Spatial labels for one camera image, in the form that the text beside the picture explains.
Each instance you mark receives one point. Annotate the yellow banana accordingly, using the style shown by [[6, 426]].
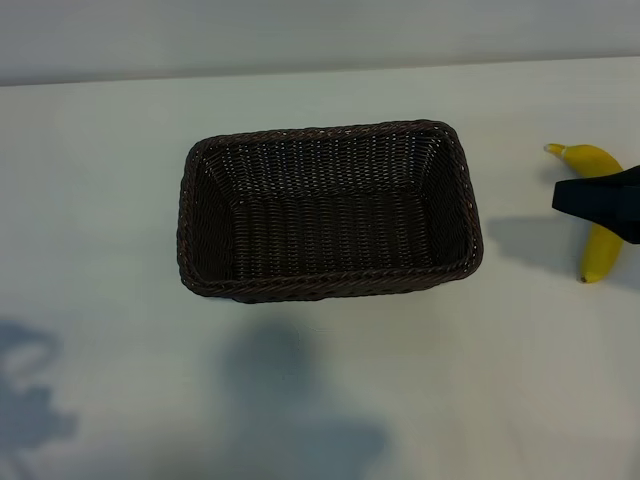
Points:
[[590, 160]]

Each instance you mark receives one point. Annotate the dark brown wicker basket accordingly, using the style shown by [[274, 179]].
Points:
[[330, 215]]

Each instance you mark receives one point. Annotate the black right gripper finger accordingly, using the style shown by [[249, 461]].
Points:
[[597, 202]]

